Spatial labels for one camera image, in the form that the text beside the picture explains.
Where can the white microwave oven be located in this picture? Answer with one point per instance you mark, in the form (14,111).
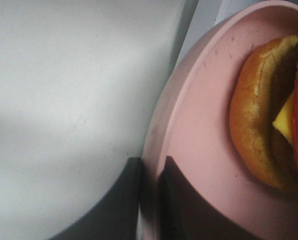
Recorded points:
(203,25)

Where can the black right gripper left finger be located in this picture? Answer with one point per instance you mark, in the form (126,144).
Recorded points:
(115,216)

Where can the burger with lettuce and tomato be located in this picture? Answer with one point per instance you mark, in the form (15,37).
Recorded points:
(265,84)

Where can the pink round plate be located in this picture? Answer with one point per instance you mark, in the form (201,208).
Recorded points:
(149,199)

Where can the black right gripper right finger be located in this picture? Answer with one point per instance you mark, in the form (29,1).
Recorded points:
(214,202)

